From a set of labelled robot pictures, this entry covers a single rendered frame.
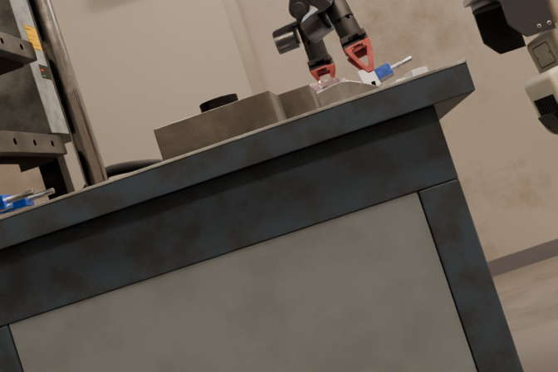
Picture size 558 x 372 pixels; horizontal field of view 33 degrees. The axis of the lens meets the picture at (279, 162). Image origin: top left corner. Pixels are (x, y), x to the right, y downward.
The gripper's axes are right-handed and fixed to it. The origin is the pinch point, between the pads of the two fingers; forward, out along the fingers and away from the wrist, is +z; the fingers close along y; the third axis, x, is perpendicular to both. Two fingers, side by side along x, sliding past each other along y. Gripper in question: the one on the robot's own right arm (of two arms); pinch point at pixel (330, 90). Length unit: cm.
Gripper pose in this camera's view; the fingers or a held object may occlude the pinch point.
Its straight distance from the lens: 257.8
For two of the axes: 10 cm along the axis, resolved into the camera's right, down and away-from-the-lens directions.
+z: 3.3, 9.4, -0.3
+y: -1.2, 0.1, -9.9
